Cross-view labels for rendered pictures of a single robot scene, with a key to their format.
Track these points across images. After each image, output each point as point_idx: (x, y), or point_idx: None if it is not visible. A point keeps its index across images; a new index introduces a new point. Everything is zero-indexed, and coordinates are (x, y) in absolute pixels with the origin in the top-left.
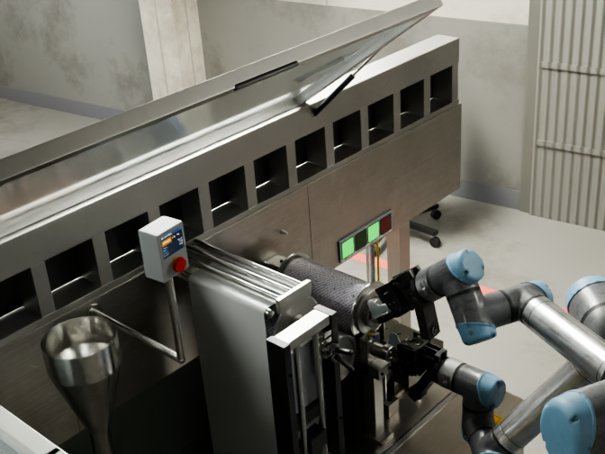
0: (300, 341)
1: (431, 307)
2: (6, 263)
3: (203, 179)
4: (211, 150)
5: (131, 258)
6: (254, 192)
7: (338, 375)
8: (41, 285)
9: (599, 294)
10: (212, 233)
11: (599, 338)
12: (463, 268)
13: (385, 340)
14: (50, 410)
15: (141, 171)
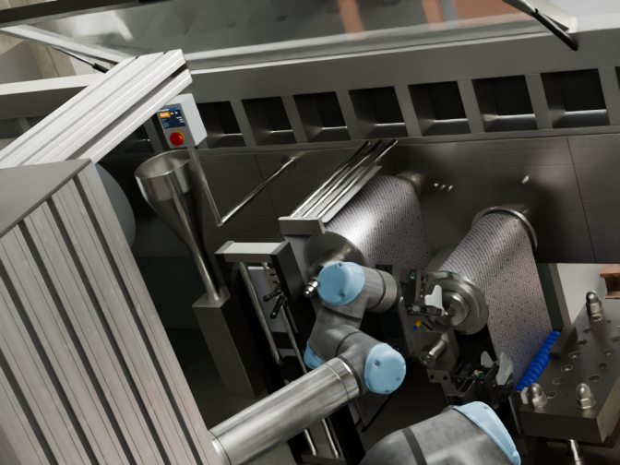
0: (236, 259)
1: (394, 321)
2: (208, 89)
3: (398, 80)
4: (404, 52)
5: (347, 132)
6: (477, 116)
7: (297, 321)
8: (241, 119)
9: (431, 422)
10: (418, 141)
11: (248, 417)
12: (317, 279)
13: (575, 374)
14: (262, 225)
15: (335, 51)
